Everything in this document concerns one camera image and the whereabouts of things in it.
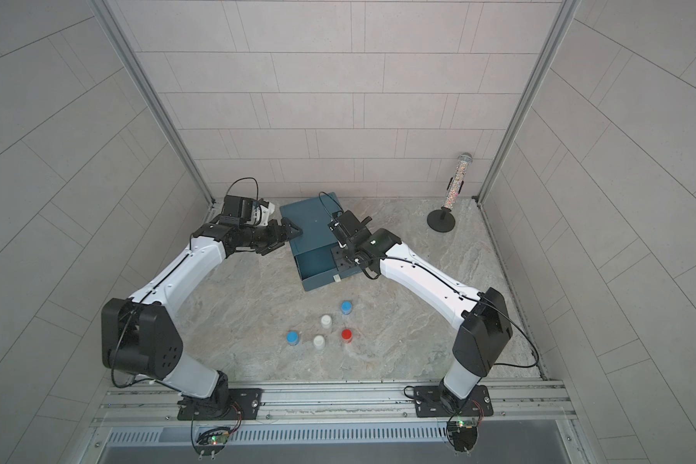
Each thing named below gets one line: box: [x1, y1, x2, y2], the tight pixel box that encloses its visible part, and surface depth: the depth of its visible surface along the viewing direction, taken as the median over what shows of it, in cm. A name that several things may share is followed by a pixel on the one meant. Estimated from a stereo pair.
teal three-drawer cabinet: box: [279, 191, 364, 291], surface depth 79 cm
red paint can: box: [340, 328, 354, 344], surface depth 82 cm
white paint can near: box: [313, 334, 326, 350], surface depth 80 cm
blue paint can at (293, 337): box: [285, 330, 301, 347], surface depth 82 cm
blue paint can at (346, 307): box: [340, 300, 353, 316], surface depth 88 cm
